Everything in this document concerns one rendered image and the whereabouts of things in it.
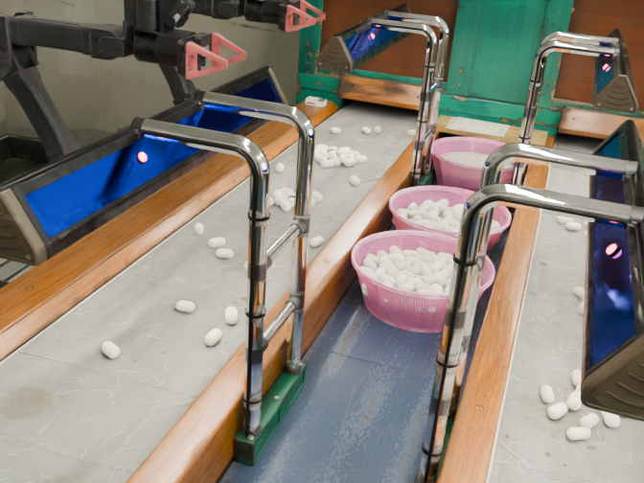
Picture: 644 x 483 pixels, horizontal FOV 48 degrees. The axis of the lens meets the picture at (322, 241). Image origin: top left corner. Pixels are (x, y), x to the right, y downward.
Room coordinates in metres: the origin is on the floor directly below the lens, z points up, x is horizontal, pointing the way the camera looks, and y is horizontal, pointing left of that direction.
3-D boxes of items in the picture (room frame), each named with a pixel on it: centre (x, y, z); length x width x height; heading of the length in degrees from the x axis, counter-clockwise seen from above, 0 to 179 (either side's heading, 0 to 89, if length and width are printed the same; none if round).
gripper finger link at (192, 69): (1.37, 0.24, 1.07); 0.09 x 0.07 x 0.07; 77
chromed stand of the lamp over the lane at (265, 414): (0.86, 0.13, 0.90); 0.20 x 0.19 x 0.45; 163
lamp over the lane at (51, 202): (0.89, 0.20, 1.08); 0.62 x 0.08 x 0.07; 163
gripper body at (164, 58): (1.42, 0.30, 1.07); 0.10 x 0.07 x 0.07; 167
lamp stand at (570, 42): (1.67, -0.54, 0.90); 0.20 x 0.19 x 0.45; 163
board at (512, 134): (2.10, -0.47, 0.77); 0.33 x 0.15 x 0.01; 73
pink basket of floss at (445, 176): (1.89, -0.41, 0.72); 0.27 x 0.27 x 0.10
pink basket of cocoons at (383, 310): (1.21, -0.19, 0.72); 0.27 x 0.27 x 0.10
